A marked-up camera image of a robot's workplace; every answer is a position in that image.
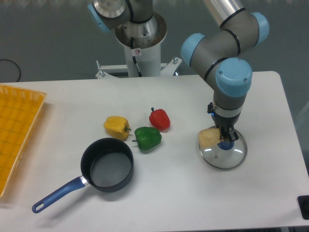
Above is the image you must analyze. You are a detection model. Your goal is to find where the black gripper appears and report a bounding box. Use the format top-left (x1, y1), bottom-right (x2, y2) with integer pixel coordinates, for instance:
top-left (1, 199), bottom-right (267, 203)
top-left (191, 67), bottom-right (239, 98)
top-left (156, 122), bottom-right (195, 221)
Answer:
top-left (207, 102), bottom-right (241, 142)

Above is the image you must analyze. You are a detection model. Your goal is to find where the beige bread piece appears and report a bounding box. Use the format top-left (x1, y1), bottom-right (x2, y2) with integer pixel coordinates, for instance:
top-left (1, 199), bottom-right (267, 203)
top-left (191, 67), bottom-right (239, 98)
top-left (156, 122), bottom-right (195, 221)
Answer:
top-left (198, 128), bottom-right (221, 148)

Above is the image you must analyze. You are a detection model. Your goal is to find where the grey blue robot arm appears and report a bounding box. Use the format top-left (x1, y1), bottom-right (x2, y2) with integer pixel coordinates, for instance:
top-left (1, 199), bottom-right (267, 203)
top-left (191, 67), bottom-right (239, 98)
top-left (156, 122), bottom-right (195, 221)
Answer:
top-left (88, 0), bottom-right (269, 142)

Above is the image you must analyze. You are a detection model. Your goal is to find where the glass pot lid blue knob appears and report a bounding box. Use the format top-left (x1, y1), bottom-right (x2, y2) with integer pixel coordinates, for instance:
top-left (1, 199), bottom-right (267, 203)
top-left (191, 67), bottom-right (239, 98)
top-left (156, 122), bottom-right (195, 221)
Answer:
top-left (198, 130), bottom-right (248, 170)

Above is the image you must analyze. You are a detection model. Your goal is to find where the red bell pepper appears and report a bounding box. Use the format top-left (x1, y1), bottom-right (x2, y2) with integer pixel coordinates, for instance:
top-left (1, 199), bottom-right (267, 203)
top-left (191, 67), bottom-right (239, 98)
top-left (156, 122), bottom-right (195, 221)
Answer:
top-left (149, 107), bottom-right (170, 131)

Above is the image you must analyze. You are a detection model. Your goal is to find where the green bell pepper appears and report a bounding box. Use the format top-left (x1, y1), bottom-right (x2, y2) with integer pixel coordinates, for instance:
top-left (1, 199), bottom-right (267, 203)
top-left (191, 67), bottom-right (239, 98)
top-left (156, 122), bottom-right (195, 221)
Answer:
top-left (134, 127), bottom-right (162, 151)

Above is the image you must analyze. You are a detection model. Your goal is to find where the black table grommet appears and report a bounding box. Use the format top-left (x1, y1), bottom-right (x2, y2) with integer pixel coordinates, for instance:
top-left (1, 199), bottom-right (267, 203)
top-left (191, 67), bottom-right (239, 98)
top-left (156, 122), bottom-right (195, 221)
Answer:
top-left (297, 195), bottom-right (309, 220)

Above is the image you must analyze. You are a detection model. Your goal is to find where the yellow bell pepper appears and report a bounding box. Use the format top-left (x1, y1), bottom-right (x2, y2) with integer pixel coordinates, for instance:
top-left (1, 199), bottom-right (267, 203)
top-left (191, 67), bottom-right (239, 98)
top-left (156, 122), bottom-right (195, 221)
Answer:
top-left (103, 116), bottom-right (131, 141)

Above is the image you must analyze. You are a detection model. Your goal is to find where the yellow plastic basket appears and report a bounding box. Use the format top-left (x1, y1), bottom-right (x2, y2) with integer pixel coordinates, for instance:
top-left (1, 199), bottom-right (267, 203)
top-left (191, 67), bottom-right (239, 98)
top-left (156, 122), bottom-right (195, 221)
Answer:
top-left (0, 84), bottom-right (47, 196)

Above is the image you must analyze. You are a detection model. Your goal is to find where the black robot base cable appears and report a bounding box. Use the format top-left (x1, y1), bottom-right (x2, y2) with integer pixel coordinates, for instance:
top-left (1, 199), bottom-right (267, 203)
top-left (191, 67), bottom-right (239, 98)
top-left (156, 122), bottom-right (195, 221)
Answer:
top-left (130, 36), bottom-right (143, 78)

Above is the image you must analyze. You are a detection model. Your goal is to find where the dark pot blue handle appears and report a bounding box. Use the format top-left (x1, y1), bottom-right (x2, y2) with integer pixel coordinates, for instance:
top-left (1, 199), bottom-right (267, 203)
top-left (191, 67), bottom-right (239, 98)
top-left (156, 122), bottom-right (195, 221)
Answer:
top-left (32, 138), bottom-right (134, 213)

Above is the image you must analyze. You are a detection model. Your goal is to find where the black cable on floor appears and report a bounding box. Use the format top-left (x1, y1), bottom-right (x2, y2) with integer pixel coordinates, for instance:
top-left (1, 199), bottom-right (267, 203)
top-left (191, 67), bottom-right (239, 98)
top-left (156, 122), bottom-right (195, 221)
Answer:
top-left (0, 59), bottom-right (22, 83)

